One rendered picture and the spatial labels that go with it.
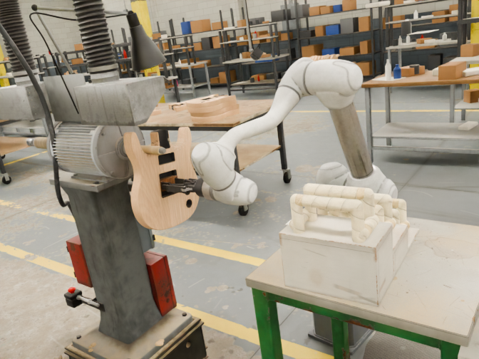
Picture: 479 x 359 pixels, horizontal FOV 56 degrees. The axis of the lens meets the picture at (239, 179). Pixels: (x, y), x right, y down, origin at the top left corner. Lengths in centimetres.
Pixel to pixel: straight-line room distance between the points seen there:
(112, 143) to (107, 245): 49
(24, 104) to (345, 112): 134
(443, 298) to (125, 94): 113
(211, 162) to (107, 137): 54
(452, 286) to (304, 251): 40
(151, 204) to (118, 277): 52
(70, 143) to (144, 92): 52
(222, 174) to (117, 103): 43
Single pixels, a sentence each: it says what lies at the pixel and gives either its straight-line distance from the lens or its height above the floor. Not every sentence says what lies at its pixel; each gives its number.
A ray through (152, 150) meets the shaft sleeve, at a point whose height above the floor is 125.
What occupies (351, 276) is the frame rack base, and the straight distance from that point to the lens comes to 122.
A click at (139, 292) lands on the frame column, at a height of 51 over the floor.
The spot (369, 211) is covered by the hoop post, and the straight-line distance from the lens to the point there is 122.
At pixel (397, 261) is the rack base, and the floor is 97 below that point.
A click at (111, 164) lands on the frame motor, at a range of 187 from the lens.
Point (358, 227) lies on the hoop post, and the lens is 116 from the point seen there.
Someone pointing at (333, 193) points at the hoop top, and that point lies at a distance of 124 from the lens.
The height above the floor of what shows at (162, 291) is 44.
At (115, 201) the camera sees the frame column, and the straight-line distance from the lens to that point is 209.
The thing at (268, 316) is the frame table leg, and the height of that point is 80.
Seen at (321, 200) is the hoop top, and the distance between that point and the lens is 117.
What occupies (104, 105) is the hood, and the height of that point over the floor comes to 146.
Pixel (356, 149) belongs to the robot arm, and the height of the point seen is 111.
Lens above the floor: 165
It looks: 19 degrees down
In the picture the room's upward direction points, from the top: 8 degrees counter-clockwise
